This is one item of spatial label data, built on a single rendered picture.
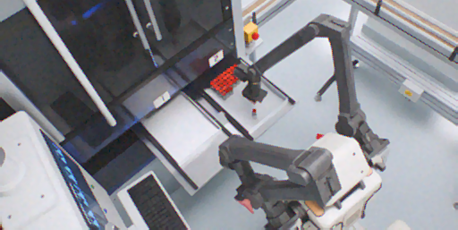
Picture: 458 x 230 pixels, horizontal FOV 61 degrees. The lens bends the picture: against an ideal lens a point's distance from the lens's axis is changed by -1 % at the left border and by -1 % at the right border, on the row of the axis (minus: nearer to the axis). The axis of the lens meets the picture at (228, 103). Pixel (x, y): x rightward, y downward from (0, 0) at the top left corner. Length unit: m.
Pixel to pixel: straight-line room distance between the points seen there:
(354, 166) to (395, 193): 1.50
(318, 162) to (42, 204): 0.72
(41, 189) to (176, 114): 0.97
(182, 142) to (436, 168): 1.78
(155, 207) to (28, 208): 0.80
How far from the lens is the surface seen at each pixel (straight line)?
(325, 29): 1.33
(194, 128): 1.91
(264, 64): 1.57
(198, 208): 2.69
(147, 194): 1.90
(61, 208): 1.17
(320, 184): 1.02
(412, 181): 2.88
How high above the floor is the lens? 2.54
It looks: 58 degrees down
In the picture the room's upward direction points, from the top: 9 degrees counter-clockwise
